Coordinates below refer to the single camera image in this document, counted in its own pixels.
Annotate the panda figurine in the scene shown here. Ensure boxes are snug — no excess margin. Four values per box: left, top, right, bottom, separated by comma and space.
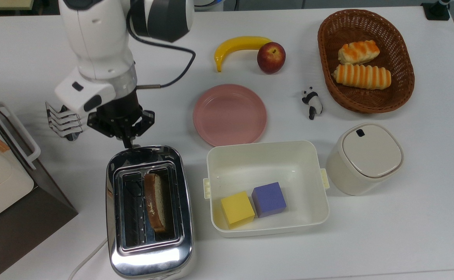
301, 87, 323, 120

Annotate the white oven door handle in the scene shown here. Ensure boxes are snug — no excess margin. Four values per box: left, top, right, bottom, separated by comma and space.
0, 102, 41, 170

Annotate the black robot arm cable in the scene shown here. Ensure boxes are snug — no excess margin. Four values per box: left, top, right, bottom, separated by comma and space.
126, 12, 196, 90

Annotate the red apple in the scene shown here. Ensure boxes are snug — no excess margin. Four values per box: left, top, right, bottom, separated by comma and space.
257, 42, 286, 74

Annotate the long striped bread roll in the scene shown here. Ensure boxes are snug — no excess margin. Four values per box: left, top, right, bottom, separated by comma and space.
332, 63, 392, 90

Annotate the toast bread slice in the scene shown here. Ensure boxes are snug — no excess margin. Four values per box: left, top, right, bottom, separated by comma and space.
144, 173, 170, 233

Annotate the purple cube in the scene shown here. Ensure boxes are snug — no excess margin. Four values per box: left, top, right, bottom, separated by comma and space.
251, 182, 287, 218

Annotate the pink plate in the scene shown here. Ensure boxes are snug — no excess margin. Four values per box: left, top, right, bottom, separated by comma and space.
193, 84, 267, 147

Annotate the yellow banana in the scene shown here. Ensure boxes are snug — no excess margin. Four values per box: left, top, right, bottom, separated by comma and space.
214, 36, 273, 72

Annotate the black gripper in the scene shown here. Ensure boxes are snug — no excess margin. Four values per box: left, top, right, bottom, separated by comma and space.
87, 90, 155, 148

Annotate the orange glazed bread roll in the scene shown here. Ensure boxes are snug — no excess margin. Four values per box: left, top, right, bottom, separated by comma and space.
338, 40, 380, 65

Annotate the cream plastic bin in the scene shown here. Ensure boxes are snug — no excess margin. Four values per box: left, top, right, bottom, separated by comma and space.
203, 140, 330, 238

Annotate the cream lidded trash can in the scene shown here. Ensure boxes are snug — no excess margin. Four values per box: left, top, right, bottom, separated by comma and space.
325, 123, 405, 196

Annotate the beige board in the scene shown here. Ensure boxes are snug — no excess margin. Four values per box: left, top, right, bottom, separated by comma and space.
0, 0, 35, 10

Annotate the cream and chrome toaster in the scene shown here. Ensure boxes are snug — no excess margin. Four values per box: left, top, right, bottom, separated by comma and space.
106, 145, 196, 280

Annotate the brown wicker basket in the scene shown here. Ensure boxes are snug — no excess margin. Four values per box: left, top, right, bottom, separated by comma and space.
318, 9, 416, 114

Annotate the white toaster cable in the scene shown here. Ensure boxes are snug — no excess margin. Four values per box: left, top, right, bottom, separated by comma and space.
68, 237, 109, 280

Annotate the yellow cube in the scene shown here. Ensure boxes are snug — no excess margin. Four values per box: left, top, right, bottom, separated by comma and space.
221, 191, 255, 229

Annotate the black stand base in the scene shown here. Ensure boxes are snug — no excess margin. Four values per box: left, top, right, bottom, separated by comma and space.
421, 0, 451, 21

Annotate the metal toast rack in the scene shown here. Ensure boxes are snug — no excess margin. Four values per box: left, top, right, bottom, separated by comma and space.
45, 102, 84, 141

